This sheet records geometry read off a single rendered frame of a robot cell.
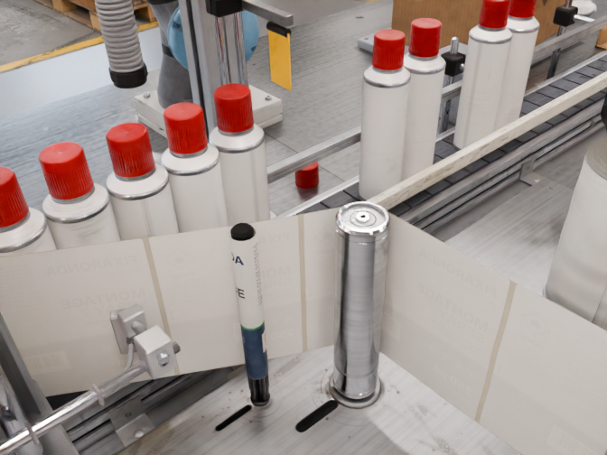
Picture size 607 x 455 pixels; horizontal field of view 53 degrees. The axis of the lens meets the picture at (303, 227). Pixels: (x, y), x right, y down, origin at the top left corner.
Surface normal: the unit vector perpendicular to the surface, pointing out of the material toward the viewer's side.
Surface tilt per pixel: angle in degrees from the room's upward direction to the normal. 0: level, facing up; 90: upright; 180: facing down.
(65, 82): 0
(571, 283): 89
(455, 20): 90
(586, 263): 90
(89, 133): 0
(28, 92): 0
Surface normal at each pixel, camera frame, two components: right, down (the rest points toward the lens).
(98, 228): 0.78, 0.37
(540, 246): -0.02, -0.79
